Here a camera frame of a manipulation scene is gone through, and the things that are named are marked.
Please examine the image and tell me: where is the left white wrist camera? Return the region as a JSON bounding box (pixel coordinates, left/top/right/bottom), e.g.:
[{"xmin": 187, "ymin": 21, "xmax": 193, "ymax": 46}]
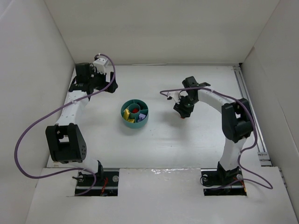
[{"xmin": 93, "ymin": 54, "xmax": 109, "ymax": 74}]

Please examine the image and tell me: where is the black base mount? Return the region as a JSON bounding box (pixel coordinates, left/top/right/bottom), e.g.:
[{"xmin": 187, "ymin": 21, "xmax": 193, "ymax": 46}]
[
  {"xmin": 72, "ymin": 169, "xmax": 120, "ymax": 197},
  {"xmin": 200, "ymin": 168, "xmax": 247, "ymax": 196}
]

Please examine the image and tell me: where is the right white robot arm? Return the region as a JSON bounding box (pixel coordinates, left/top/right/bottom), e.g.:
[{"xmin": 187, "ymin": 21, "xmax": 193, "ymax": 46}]
[{"xmin": 173, "ymin": 76, "xmax": 253, "ymax": 187}]

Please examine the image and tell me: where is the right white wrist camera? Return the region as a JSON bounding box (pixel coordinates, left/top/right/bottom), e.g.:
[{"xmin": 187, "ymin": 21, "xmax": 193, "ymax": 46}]
[{"xmin": 166, "ymin": 91, "xmax": 180, "ymax": 104}]

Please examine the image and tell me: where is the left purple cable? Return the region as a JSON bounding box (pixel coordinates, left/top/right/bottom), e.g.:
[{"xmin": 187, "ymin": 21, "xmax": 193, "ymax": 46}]
[{"xmin": 14, "ymin": 53, "xmax": 116, "ymax": 196}]

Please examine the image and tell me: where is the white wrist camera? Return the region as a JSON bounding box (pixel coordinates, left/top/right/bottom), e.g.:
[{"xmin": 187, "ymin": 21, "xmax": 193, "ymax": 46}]
[
  {"xmin": 166, "ymin": 91, "xmax": 180, "ymax": 104},
  {"xmin": 93, "ymin": 54, "xmax": 109, "ymax": 74}
]

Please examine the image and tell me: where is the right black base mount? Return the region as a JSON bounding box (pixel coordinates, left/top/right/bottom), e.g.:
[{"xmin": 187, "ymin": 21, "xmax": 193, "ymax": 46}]
[{"xmin": 200, "ymin": 168, "xmax": 247, "ymax": 196}]

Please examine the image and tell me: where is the teal divided round container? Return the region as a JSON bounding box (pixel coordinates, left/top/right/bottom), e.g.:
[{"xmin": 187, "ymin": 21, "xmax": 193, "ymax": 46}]
[{"xmin": 121, "ymin": 99, "xmax": 149, "ymax": 129}]

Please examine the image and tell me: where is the aluminium side rail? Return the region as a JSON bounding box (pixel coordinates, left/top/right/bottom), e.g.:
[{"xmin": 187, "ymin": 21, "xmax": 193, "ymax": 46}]
[{"xmin": 233, "ymin": 66, "xmax": 273, "ymax": 167}]

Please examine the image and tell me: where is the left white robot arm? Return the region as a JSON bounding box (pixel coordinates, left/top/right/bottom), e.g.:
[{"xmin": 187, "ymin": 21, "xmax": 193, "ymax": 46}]
[{"xmin": 45, "ymin": 58, "xmax": 118, "ymax": 179}]

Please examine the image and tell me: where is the long yellow lego plate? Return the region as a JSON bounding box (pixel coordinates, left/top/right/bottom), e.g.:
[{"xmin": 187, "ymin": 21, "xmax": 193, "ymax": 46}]
[{"xmin": 123, "ymin": 109, "xmax": 130, "ymax": 121}]

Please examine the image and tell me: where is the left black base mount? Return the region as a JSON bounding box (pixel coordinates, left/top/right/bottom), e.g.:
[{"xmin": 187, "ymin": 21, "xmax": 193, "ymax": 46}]
[{"xmin": 72, "ymin": 169, "xmax": 120, "ymax": 197}]

